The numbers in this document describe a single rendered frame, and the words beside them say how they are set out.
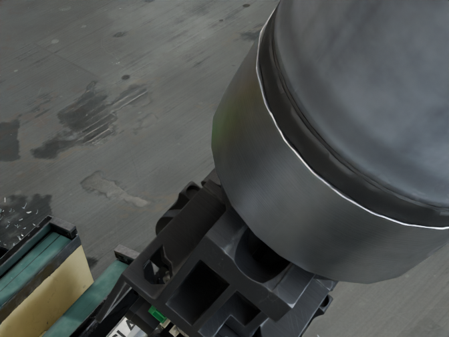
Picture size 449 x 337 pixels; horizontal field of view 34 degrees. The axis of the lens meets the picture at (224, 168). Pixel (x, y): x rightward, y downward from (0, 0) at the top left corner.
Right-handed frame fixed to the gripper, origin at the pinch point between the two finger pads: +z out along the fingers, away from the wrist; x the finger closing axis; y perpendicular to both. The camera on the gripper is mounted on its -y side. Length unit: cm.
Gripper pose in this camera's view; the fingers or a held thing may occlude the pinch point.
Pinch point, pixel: (188, 321)
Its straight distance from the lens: 44.1
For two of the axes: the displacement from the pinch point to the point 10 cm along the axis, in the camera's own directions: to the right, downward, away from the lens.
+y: -5.4, 5.8, -6.1
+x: 7.7, 6.4, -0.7
